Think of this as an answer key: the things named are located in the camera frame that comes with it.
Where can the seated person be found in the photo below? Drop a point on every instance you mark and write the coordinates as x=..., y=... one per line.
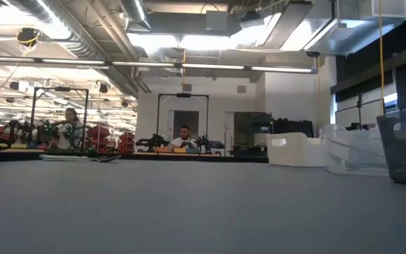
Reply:
x=184, y=141

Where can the white plastic bin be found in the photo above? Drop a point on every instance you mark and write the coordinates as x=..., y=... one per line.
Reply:
x=294, y=155

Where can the black cabinet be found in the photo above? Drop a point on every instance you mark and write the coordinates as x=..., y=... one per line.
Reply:
x=252, y=123

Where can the grey blue table mat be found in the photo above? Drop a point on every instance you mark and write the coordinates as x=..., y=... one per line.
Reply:
x=203, y=218

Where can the black robot station frame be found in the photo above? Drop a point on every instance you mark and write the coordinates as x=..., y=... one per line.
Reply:
x=62, y=88
x=183, y=95

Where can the black background robot arm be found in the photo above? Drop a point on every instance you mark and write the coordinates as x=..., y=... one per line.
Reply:
x=152, y=143
x=206, y=143

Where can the clear plastic bin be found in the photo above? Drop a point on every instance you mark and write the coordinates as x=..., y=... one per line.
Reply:
x=358, y=155

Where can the wooden background table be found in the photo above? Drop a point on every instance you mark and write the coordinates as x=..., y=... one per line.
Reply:
x=146, y=154

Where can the black storage crates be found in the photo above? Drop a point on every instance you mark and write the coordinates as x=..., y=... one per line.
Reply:
x=291, y=127

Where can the standing person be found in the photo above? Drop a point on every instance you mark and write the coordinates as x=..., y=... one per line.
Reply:
x=69, y=134

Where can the long ceiling light strip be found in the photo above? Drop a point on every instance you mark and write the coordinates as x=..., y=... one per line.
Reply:
x=211, y=66

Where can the black table frame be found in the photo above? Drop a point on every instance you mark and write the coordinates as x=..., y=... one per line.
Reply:
x=189, y=158

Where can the red tool chest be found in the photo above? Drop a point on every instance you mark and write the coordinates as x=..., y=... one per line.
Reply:
x=127, y=143
x=99, y=137

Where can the black pole stand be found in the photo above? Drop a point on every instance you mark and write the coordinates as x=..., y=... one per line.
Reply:
x=359, y=109

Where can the silver spiral air duct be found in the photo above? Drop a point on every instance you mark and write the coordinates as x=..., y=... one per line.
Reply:
x=134, y=12

